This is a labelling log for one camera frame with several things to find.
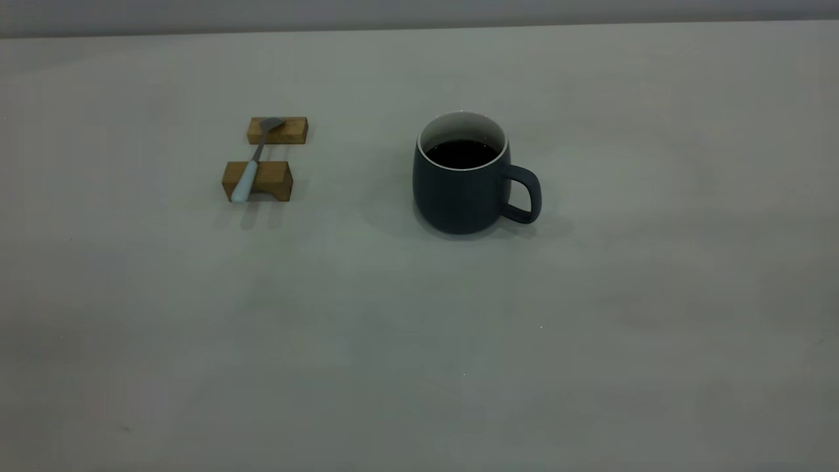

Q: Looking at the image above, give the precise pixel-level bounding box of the dark grey ceramic mug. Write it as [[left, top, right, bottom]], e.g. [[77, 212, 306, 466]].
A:
[[412, 111, 543, 235]]

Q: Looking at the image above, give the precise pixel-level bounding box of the spoon with pale blue handle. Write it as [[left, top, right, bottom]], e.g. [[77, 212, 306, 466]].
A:
[[231, 117, 287, 204]]

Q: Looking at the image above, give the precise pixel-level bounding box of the notched wooden block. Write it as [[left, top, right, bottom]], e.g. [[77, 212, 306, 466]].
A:
[[222, 161, 294, 203]]

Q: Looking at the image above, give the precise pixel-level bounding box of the flat wooden block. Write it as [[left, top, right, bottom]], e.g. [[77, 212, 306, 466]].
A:
[[246, 116, 309, 146]]

